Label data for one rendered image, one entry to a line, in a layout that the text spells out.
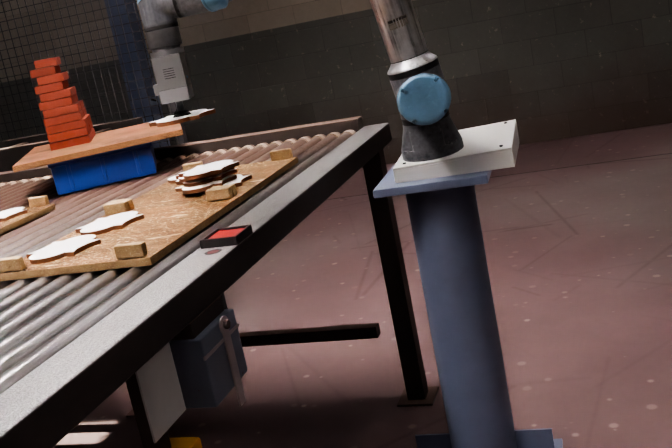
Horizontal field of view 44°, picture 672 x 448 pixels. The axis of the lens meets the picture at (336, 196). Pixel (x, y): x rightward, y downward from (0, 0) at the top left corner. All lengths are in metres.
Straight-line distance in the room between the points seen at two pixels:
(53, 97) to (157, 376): 1.62
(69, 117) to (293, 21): 4.30
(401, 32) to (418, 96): 0.14
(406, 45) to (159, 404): 0.94
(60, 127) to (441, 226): 1.33
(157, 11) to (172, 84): 0.16
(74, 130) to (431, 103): 1.34
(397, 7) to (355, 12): 4.95
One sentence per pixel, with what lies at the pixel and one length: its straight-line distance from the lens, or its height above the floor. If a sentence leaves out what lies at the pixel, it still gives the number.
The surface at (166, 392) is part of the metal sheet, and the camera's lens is 1.33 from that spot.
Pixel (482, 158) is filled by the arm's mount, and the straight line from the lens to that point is 1.96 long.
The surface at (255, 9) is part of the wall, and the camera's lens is 7.00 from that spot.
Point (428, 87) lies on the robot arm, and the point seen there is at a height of 1.10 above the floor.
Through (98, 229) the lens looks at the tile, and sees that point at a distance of 1.84.
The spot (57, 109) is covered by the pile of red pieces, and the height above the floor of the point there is 1.16.
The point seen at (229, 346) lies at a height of 0.78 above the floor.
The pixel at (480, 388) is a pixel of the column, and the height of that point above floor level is 0.32.
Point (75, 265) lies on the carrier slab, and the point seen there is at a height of 0.94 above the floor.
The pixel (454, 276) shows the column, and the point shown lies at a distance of 2.05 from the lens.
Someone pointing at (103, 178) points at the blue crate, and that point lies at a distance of 2.62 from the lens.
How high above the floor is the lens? 1.29
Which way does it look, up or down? 12 degrees down
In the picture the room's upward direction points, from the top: 11 degrees counter-clockwise
